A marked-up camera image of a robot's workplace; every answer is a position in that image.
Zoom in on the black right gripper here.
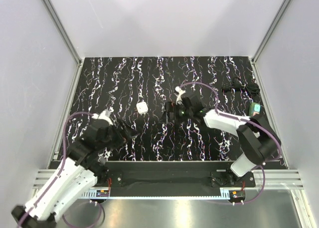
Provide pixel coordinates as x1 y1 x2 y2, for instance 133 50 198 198
159 101 193 124

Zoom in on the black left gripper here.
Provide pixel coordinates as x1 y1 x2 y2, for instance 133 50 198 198
98 117 140 150

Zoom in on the white plug adapter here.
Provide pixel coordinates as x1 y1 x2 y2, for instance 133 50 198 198
136 101 149 114

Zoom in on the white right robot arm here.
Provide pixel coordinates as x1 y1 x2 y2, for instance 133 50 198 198
162 90 282 186

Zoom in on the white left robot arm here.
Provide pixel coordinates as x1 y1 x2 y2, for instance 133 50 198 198
11 118 137 228

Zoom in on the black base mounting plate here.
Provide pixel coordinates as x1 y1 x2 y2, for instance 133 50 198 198
97 161 255 196

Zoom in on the green power strip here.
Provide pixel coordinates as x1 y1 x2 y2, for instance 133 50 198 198
249 102 261 117

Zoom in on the metal front tray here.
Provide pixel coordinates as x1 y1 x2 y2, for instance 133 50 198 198
57 190 312 228

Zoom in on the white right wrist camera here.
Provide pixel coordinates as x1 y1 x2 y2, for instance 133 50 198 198
175 86 186 104

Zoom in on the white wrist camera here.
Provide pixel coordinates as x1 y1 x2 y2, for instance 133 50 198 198
175 86 186 104
92 109 113 125

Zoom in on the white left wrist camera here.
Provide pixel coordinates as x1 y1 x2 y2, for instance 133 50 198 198
92 109 113 125

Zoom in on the black coiled cable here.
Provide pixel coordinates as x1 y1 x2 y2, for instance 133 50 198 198
221 77 261 97

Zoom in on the aluminium frame rail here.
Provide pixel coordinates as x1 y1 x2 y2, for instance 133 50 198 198
23 0 84 228

